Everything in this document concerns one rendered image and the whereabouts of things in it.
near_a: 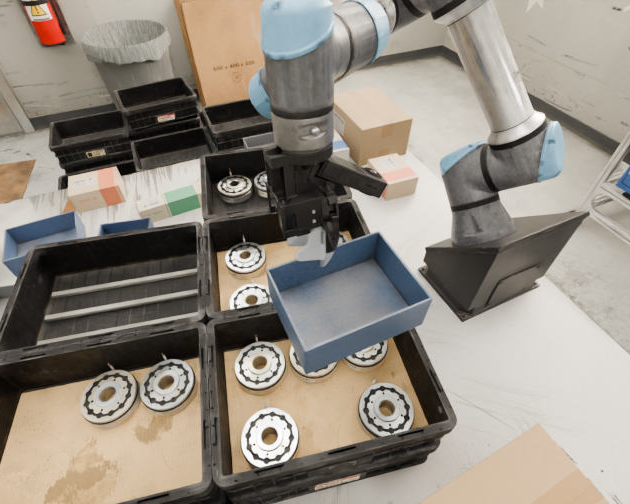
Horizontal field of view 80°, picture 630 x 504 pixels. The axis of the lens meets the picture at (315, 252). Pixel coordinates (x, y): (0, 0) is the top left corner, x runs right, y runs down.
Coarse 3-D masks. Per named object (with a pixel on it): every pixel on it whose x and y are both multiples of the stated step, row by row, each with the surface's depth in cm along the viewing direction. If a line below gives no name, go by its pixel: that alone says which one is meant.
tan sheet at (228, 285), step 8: (344, 232) 106; (264, 248) 102; (272, 248) 102; (280, 248) 102; (288, 248) 102; (296, 248) 102; (224, 256) 100; (272, 256) 100; (280, 256) 100; (288, 256) 100; (224, 264) 98; (272, 264) 98; (224, 272) 97; (264, 272) 97; (224, 280) 95; (232, 280) 95; (240, 280) 95; (248, 280) 95; (256, 280) 95; (264, 280) 95; (224, 288) 93; (232, 288) 93; (224, 296) 91; (224, 304) 90
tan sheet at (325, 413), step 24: (288, 360) 80; (384, 360) 80; (288, 384) 77; (312, 384) 77; (336, 384) 77; (360, 384) 77; (408, 384) 77; (240, 408) 73; (264, 408) 73; (288, 408) 73; (312, 408) 73; (336, 408) 73; (384, 408) 73; (240, 432) 70; (312, 432) 70; (336, 432) 70; (360, 432) 70; (240, 456) 68
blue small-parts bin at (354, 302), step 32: (352, 256) 64; (384, 256) 63; (288, 288) 63; (320, 288) 63; (352, 288) 63; (384, 288) 63; (416, 288) 57; (288, 320) 52; (320, 320) 59; (352, 320) 59; (384, 320) 52; (416, 320) 57; (320, 352) 50; (352, 352) 55
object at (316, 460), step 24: (264, 312) 77; (216, 360) 70; (216, 384) 66; (432, 384) 67; (216, 408) 64; (216, 432) 62; (408, 432) 61; (432, 432) 61; (216, 456) 59; (312, 456) 59; (336, 456) 59; (216, 480) 56; (240, 480) 56; (264, 480) 58
